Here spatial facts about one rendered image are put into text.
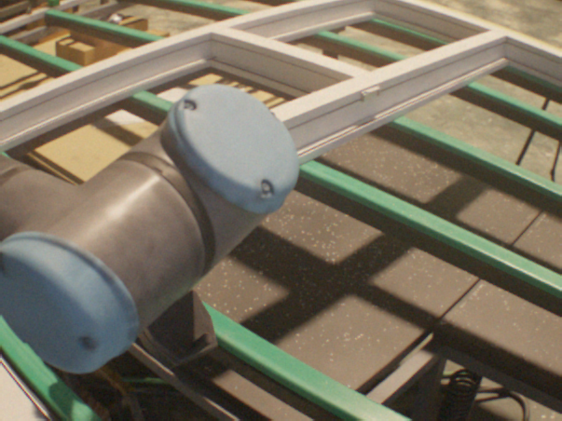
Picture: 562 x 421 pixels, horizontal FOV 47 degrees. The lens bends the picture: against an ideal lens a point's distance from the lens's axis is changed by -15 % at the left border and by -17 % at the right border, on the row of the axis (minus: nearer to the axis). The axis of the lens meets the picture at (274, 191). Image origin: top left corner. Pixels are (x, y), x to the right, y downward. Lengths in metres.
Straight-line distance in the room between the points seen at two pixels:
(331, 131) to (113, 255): 0.83
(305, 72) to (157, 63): 0.30
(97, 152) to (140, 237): 1.32
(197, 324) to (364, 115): 0.73
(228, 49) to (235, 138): 1.04
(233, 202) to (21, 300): 0.15
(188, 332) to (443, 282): 0.84
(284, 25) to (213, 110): 1.22
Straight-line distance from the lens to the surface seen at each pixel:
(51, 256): 0.37
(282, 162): 0.46
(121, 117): 1.85
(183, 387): 1.18
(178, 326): 0.57
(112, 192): 0.40
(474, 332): 1.25
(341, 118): 1.19
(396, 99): 1.31
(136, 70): 1.41
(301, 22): 1.70
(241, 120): 0.46
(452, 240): 0.97
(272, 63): 1.39
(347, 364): 1.16
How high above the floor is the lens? 1.39
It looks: 30 degrees down
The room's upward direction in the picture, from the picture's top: straight up
